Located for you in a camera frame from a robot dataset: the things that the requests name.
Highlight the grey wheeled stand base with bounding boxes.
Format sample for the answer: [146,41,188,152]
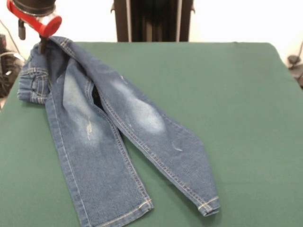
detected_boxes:
[0,34,26,98]
[287,40,303,89]

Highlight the dark green table cloth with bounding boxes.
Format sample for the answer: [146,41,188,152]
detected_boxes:
[0,42,303,227]

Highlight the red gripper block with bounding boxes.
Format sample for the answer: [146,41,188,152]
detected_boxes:
[6,0,63,54]

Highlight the blue denim jeans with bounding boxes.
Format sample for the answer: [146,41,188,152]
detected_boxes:
[17,35,221,227]

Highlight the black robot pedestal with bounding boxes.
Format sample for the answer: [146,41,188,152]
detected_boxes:
[111,0,196,43]

